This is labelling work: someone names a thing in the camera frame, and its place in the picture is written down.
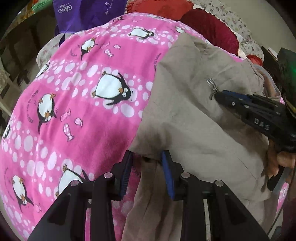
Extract beige jacket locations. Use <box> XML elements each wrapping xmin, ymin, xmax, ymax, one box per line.
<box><xmin>122</xmin><ymin>33</ymin><xmax>280</xmax><ymax>240</ymax></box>

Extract person's right hand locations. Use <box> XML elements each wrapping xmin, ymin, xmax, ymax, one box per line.
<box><xmin>266</xmin><ymin>140</ymin><xmax>295</xmax><ymax>178</ymax></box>

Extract small red cushion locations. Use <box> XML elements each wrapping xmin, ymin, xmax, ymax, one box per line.
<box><xmin>247</xmin><ymin>54</ymin><xmax>263</xmax><ymax>66</ymax></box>

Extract floral headboard cover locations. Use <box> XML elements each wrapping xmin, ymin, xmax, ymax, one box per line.
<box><xmin>193</xmin><ymin>0</ymin><xmax>264</xmax><ymax>61</ymax></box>

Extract dark red velvet pillow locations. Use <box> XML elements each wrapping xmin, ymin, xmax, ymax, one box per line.
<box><xmin>181</xmin><ymin>8</ymin><xmax>239</xmax><ymax>55</ymax></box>

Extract pink penguin blanket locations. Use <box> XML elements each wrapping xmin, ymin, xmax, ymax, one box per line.
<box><xmin>0</xmin><ymin>11</ymin><xmax>290</xmax><ymax>241</ymax></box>

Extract bright red pillow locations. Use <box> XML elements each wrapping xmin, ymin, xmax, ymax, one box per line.
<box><xmin>126</xmin><ymin>0</ymin><xmax>194</xmax><ymax>20</ymax></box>

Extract patterned chair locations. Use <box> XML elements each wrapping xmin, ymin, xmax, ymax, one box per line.
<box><xmin>1</xmin><ymin>67</ymin><xmax>21</xmax><ymax>116</ymax></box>

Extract purple shopping bag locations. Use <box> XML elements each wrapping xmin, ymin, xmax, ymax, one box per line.
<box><xmin>52</xmin><ymin>0</ymin><xmax>127</xmax><ymax>45</ymax></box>

